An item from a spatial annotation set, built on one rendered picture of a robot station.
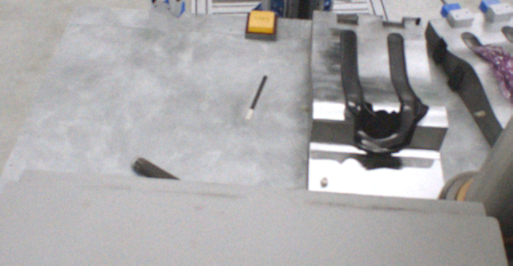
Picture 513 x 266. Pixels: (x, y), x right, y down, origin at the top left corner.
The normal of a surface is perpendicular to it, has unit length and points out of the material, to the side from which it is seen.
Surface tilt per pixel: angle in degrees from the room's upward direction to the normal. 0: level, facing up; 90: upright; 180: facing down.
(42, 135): 0
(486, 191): 90
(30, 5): 0
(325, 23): 0
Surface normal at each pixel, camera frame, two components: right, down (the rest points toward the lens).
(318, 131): -0.07, 0.71
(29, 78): 0.01, -0.62
